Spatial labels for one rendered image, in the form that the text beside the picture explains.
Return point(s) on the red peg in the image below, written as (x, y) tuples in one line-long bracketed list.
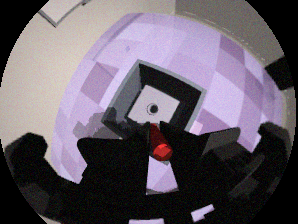
[(160, 147)]

